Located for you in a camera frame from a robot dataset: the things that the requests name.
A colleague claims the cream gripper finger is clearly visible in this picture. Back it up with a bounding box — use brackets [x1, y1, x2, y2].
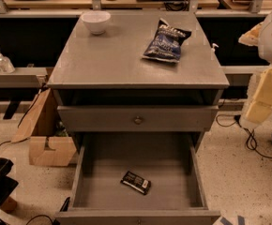
[239, 101, 272, 129]
[238, 22, 263, 46]

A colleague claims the black rxbar chocolate bar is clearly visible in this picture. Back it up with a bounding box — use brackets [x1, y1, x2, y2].
[121, 171, 151, 195]

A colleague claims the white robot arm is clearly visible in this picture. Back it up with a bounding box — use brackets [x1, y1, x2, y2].
[238, 11, 272, 129]

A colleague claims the closed grey top drawer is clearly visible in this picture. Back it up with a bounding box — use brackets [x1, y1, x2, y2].
[57, 105, 218, 132]

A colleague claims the round metal drawer knob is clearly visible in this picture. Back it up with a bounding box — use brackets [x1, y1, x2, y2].
[134, 116, 143, 125]

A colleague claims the grey wooden drawer cabinet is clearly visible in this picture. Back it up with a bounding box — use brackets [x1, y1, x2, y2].
[49, 10, 229, 145]

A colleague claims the open grey middle drawer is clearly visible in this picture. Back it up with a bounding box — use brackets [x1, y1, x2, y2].
[56, 132, 220, 225]

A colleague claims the black power adapter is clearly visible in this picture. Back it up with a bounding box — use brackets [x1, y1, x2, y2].
[234, 115, 241, 125]

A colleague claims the small white pump bottle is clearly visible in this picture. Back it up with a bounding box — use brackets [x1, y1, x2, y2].
[211, 43, 219, 60]

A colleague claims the blue chip bag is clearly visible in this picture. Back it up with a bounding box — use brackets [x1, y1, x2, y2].
[143, 19, 192, 63]

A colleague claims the white ceramic bowl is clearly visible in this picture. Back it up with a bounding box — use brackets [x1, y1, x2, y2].
[81, 10, 111, 35]

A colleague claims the brown cardboard box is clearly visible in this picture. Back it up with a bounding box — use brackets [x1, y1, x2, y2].
[11, 89, 76, 167]

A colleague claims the clear sanitizer bottle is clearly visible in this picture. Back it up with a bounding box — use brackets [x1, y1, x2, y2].
[0, 52, 15, 73]

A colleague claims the black floor cable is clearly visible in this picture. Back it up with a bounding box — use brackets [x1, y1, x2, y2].
[215, 113, 272, 160]

